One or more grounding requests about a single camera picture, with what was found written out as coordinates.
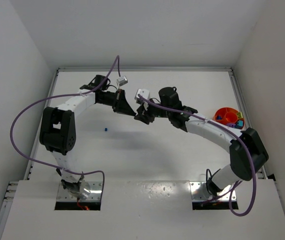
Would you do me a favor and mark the purple round lego piece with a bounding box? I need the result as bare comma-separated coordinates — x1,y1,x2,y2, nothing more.
226,123,236,128

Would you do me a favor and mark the green lego brick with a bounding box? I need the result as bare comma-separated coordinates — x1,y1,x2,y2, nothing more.
236,112,243,119

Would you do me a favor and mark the teal lego brick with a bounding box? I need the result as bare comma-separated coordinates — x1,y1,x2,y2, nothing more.
235,119,244,130

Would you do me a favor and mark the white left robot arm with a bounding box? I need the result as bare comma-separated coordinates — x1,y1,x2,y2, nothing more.
39,75,136,199

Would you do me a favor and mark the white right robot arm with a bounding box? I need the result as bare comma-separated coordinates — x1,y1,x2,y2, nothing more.
135,87,269,197

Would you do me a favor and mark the orange divided round container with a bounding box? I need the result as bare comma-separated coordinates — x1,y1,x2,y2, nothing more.
212,107,245,126

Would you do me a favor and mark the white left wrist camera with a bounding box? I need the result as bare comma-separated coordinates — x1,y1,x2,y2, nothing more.
116,76,128,87

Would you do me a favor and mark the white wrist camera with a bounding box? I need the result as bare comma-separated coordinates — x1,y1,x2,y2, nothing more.
116,76,128,87
134,88,150,105

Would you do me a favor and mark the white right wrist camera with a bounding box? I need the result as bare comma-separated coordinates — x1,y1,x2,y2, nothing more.
134,88,150,105

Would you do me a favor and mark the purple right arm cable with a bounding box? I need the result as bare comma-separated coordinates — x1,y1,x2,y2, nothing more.
137,94,258,216

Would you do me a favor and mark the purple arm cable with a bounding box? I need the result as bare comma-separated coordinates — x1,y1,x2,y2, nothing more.
137,94,258,216
9,55,121,198

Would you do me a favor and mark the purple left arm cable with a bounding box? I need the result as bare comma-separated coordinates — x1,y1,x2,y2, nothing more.
9,55,121,198

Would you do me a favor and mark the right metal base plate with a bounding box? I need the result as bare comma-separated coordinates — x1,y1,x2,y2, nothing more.
189,181,233,203

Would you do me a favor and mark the metal base plate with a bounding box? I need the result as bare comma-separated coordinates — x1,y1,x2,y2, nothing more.
189,181,233,203
56,181,103,203

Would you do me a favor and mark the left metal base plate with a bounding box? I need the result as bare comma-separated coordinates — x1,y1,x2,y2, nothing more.
56,181,103,203

